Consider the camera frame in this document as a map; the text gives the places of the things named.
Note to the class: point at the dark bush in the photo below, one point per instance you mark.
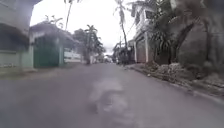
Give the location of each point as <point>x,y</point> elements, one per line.
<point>121,55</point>

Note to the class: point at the clump of green trees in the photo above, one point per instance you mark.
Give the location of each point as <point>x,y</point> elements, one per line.
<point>90,41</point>

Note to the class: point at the pale multi-storey building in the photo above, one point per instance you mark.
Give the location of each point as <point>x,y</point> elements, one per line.
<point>141,36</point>

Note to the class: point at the white fence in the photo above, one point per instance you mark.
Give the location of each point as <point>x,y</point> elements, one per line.
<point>71,56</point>

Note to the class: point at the thin palm tree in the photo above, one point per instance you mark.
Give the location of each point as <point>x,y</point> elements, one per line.
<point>122,20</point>

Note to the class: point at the grey asphalt road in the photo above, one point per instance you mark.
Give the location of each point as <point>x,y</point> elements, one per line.
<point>66,100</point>

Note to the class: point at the dirt and rubble verge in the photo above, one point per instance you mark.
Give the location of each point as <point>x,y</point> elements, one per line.
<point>173,75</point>

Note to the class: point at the dark overhanging trees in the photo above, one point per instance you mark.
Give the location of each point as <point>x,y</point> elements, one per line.
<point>166,30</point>

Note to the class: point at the green gate with roof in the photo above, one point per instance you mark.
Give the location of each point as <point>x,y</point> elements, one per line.
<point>46,51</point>

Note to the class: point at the tall palm tree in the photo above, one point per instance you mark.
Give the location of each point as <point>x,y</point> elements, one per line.
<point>68,13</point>

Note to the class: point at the grey concrete building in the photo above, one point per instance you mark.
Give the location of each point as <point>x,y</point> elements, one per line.
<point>13,33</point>

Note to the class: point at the grey plaster wall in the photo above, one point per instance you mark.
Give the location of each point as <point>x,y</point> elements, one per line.
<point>196,46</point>

